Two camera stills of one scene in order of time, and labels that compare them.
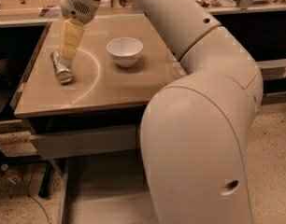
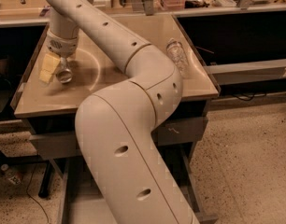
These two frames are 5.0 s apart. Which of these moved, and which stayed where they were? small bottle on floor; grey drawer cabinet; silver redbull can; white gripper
Moved: white gripper
Stayed: small bottle on floor; silver redbull can; grey drawer cabinet
